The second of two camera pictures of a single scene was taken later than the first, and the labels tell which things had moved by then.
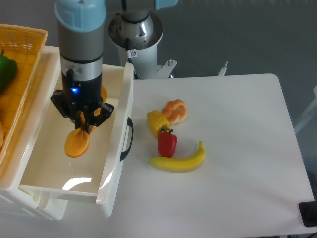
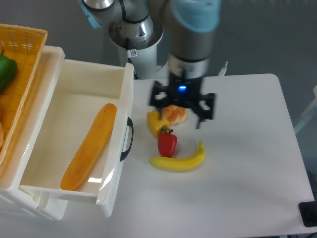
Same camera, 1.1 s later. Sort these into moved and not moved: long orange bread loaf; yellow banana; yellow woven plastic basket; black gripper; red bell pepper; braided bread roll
Moved: long orange bread loaf; black gripper
Not moved: yellow banana; yellow woven plastic basket; red bell pepper; braided bread roll
